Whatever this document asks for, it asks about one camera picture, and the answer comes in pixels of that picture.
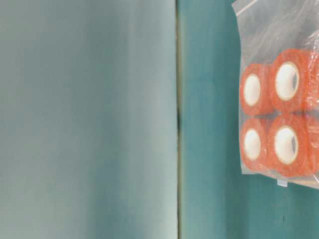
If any clear plastic zip bag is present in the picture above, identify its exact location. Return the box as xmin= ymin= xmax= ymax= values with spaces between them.
xmin=233 ymin=0 xmax=319 ymax=188

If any orange tape roll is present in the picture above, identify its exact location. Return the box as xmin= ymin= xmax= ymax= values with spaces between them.
xmin=240 ymin=118 xmax=269 ymax=172
xmin=268 ymin=113 xmax=319 ymax=177
xmin=239 ymin=64 xmax=274 ymax=116
xmin=269 ymin=48 xmax=319 ymax=113

